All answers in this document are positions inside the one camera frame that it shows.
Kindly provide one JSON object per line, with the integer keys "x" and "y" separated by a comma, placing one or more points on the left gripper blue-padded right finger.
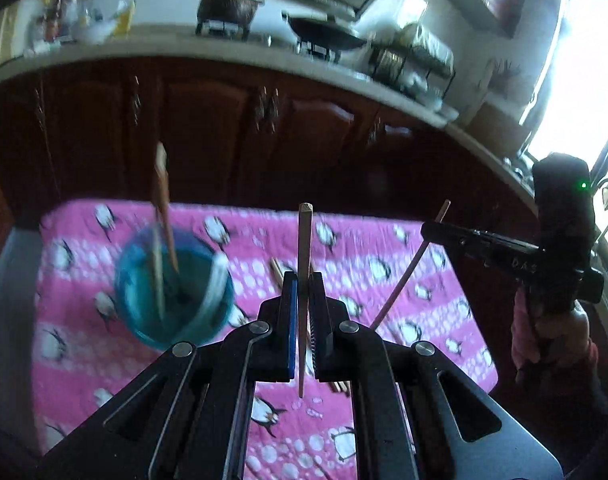
{"x": 330, "y": 356}

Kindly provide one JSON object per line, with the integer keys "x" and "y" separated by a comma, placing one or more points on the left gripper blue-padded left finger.
{"x": 275, "y": 356}

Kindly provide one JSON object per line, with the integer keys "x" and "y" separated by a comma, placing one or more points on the white ceramic soup spoon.
{"x": 210, "y": 307}

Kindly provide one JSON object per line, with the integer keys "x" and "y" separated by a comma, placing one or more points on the teal utensil holder cup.
{"x": 135, "y": 294}

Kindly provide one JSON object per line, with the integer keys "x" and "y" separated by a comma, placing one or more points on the light wooden chopstick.
{"x": 305, "y": 220}

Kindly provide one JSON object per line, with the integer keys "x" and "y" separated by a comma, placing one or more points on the brown wooden chopstick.
{"x": 414, "y": 263}

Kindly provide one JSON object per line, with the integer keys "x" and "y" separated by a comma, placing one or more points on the lower kitchen cabinets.
{"x": 241, "y": 136}

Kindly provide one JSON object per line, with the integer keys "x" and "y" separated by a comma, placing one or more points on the right hand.
{"x": 550, "y": 346}

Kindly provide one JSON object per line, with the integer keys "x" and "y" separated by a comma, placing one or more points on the pink penguin table cloth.
{"x": 83, "y": 354}

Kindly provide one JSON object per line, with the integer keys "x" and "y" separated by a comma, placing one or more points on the black dish rack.
{"x": 416, "y": 63}

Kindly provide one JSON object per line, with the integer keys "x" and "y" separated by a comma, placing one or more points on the black wok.
{"x": 327, "y": 34}

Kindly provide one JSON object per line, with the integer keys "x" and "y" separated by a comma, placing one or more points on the brown cooking pot with lid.
{"x": 226, "y": 18}

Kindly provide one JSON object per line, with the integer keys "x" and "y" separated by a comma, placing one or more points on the white bowl on counter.
{"x": 93, "y": 33}

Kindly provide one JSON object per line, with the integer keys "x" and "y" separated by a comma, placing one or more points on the yellow oil bottle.
{"x": 124, "y": 17}

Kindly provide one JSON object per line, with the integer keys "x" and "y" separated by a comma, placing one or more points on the dark sauce bottle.
{"x": 55, "y": 20}

